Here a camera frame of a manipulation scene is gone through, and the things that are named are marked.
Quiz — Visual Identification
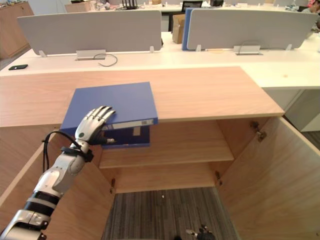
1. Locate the blue folder with grey label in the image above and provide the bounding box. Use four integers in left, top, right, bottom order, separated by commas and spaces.
59, 81, 160, 150

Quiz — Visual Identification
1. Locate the brown wooden storage cabinet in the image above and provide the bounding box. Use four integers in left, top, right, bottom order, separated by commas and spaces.
0, 0, 35, 60

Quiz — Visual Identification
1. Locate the silver desk cable cover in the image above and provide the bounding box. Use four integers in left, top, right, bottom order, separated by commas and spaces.
75, 49, 107, 62
233, 45, 264, 56

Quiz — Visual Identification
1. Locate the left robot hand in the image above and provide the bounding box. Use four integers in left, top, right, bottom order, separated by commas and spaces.
74, 105, 117, 146

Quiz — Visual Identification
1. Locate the wooden cabinet shelf board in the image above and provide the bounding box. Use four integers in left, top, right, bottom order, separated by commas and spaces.
98, 141, 236, 169

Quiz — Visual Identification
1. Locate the grey loose cable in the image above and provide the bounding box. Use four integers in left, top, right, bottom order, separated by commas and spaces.
94, 52, 119, 67

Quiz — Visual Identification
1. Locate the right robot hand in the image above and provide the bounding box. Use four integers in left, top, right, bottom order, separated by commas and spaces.
185, 224, 217, 240

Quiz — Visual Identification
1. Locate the brown cardboard box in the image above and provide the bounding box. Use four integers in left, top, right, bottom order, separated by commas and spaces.
171, 13, 186, 45

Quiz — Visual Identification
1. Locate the light wooden office cabinet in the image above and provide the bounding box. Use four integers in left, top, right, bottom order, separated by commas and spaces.
0, 65, 286, 195

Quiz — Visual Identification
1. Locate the standing blue file folder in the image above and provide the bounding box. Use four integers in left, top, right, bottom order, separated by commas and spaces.
181, 7, 195, 51

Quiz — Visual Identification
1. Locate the grey desk partition screen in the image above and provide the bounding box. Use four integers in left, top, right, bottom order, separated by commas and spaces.
186, 8, 320, 51
16, 9, 164, 56

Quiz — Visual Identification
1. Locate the black smartphone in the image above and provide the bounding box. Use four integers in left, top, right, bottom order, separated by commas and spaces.
8, 63, 29, 71

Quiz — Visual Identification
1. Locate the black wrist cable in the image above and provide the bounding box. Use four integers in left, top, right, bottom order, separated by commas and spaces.
41, 130, 84, 174

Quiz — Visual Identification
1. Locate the person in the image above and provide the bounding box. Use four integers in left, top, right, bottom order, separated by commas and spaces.
301, 0, 320, 29

